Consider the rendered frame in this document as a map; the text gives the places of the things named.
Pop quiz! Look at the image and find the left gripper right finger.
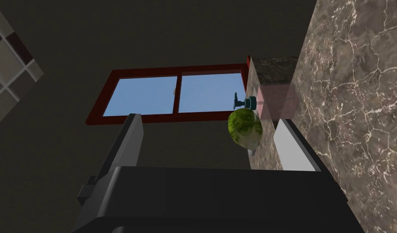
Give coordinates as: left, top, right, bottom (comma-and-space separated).
273, 119, 322, 172

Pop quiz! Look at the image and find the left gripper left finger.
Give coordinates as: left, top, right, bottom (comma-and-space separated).
96, 113, 144, 178

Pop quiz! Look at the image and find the pink soap dispenser teal pump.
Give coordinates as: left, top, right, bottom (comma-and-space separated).
233, 84, 300, 122

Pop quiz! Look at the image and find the green lettuce head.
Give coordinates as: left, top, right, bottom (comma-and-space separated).
227, 108, 263, 150

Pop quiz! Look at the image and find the red framed window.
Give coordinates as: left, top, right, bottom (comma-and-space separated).
85, 55, 252, 126

